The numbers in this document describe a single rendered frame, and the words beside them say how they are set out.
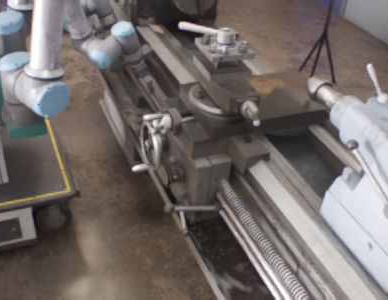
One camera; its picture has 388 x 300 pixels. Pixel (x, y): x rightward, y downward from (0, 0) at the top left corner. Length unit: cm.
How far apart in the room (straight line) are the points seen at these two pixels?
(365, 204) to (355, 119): 25
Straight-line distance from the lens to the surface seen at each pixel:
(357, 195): 139
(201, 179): 170
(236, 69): 173
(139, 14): 264
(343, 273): 137
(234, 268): 187
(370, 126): 138
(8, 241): 240
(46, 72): 178
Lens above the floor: 182
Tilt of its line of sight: 35 degrees down
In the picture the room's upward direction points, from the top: 6 degrees clockwise
